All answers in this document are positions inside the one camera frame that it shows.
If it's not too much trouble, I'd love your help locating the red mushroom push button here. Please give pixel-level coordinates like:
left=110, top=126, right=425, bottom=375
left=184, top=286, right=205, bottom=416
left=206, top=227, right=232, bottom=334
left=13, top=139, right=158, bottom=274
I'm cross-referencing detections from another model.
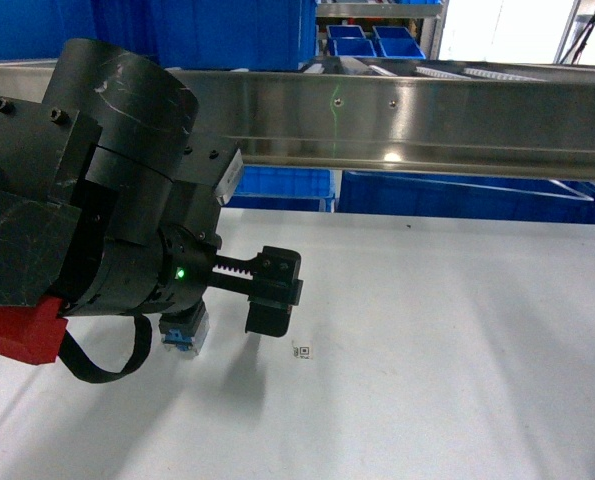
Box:
left=159, top=300, right=210, bottom=357

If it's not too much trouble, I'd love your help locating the small blue bin background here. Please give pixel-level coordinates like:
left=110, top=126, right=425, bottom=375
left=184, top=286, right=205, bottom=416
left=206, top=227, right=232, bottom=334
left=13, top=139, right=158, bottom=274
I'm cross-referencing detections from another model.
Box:
left=326, top=25, right=376, bottom=58
left=373, top=26, right=426, bottom=60

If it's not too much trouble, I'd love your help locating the black flat ribbon cable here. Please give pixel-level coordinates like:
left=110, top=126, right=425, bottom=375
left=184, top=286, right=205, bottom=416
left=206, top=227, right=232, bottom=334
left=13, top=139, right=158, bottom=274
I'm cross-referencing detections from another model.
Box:
left=56, top=312, right=154, bottom=385

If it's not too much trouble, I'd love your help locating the large blue bin upper shelf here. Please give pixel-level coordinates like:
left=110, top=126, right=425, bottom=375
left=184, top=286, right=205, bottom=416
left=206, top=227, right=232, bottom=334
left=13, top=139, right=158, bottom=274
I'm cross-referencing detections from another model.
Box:
left=0, top=1, right=317, bottom=71

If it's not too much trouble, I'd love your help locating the blue bin under beam middle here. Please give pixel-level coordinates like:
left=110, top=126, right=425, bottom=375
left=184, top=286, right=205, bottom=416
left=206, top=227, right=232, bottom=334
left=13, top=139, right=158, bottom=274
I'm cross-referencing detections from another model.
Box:
left=226, top=165, right=335, bottom=212

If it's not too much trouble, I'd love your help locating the stainless steel shelf beam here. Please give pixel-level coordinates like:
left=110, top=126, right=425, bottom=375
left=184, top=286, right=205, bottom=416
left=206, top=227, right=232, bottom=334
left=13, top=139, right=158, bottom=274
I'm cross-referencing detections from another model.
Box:
left=0, top=58, right=595, bottom=182

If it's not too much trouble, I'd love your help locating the small blue bin background left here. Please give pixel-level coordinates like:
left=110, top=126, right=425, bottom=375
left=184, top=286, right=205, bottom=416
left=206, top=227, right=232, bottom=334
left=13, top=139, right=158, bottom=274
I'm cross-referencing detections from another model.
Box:
left=326, top=25, right=376, bottom=58

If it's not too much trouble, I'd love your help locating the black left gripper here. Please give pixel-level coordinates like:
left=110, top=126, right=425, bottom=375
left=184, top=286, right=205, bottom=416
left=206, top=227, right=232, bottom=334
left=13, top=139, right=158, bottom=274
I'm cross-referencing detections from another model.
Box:
left=63, top=224, right=303, bottom=338

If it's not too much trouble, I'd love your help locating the blue bin under beam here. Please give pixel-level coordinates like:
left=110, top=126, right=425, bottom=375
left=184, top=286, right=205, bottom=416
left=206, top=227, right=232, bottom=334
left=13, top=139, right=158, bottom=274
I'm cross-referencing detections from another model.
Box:
left=226, top=165, right=335, bottom=212
left=337, top=171, right=595, bottom=223

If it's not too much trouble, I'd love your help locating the small QR code sticker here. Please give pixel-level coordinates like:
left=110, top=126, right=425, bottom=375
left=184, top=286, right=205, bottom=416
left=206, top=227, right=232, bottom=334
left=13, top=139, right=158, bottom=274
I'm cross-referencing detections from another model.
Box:
left=291, top=340, right=314, bottom=360

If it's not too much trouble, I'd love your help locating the small blue bin background right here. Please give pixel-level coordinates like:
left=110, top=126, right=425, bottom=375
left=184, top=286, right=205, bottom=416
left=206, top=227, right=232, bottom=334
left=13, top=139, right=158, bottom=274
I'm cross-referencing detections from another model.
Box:
left=373, top=26, right=426, bottom=60

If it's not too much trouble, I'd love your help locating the red wrist camera mount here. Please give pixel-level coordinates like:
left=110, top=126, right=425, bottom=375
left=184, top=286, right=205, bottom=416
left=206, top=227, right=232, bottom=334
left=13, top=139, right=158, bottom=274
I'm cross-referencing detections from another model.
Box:
left=0, top=296, right=67, bottom=365

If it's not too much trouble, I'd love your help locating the blue bin under beam right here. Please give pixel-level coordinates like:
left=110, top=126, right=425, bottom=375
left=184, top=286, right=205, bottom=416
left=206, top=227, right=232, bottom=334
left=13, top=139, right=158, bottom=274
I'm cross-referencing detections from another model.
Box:
left=337, top=171, right=595, bottom=223

